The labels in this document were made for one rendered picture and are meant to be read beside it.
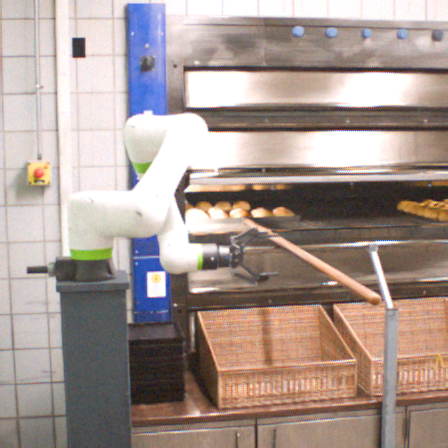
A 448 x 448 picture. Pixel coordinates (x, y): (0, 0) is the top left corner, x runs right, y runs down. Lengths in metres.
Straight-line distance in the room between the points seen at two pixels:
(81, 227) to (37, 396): 1.40
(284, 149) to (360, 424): 1.19
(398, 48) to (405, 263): 0.96
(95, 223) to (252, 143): 1.32
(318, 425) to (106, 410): 1.04
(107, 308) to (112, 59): 1.37
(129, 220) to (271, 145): 1.36
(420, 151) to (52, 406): 1.97
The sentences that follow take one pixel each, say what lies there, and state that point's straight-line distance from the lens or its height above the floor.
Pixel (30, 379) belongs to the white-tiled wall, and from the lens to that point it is 3.46.
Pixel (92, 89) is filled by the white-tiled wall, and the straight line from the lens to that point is 3.30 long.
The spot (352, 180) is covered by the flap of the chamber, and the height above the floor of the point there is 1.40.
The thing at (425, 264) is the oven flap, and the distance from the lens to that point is 3.66.
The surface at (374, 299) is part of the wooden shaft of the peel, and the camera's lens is 2.02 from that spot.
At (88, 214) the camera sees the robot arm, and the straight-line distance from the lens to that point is 2.20.
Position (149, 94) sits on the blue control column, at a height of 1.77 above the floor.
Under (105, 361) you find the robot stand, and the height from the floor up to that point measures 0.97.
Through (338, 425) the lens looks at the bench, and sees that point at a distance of 3.10.
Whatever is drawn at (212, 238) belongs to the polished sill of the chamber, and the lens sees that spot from 3.36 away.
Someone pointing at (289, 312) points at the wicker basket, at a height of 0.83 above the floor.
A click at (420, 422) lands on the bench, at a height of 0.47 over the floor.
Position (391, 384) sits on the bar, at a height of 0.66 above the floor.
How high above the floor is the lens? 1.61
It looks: 7 degrees down
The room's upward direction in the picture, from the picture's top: 1 degrees counter-clockwise
